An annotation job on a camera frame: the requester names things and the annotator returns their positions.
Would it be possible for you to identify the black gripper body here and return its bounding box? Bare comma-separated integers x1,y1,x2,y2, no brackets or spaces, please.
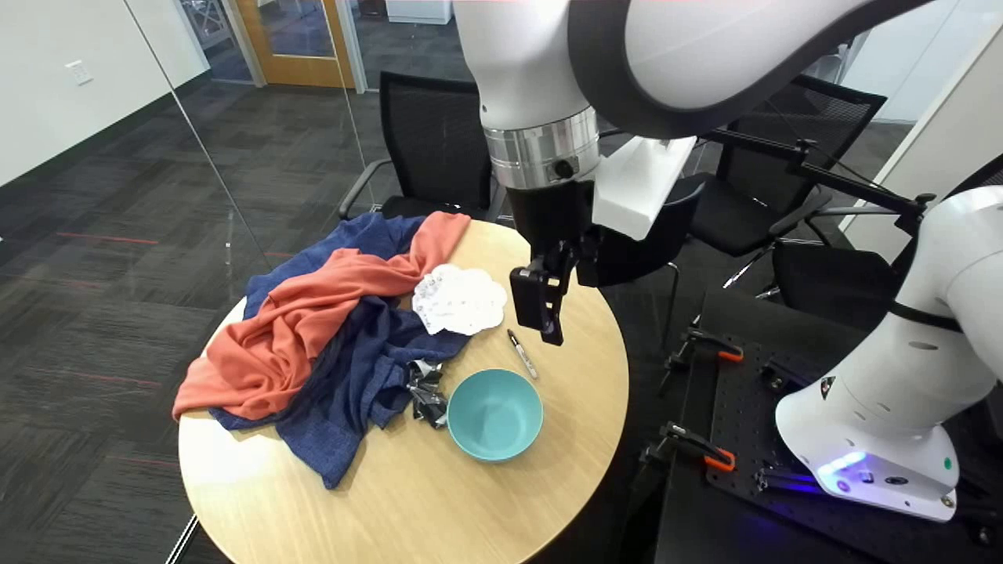
504,180,601,282

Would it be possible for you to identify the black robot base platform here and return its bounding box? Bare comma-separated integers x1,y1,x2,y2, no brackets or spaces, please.
651,287,1003,564

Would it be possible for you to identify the blue bowl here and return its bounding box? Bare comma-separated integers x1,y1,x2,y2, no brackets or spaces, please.
445,368,549,467

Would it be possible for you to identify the white crumpled cloth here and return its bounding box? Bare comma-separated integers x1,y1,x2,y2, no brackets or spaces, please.
407,260,511,340

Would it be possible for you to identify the small black clip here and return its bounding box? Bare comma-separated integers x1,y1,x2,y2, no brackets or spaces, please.
403,358,451,428

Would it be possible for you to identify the black mesh office chair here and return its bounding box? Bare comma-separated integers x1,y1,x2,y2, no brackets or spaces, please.
335,69,508,223

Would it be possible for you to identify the black orange clamp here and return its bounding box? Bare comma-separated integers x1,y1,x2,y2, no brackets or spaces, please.
661,327,748,375
640,420,739,479

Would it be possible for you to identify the navy blue cloth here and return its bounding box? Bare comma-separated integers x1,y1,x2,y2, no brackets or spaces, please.
209,214,473,492

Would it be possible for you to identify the black office chair with armrest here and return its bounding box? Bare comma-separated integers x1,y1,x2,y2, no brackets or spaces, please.
682,71,891,260

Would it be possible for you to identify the round wooden table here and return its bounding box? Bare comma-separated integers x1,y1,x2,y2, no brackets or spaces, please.
175,217,632,564

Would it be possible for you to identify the orange cloth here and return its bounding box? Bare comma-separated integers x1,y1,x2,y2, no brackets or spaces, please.
168,211,473,427

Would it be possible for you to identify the black low chair seat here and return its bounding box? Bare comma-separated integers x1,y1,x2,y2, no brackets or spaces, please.
768,239,915,331

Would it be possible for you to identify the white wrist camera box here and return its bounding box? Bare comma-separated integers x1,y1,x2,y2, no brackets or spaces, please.
590,134,700,245

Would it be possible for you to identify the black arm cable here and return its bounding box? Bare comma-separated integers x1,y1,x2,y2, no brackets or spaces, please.
696,126,932,236

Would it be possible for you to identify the wooden door frame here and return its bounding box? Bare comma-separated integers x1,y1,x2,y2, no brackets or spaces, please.
228,0,358,94

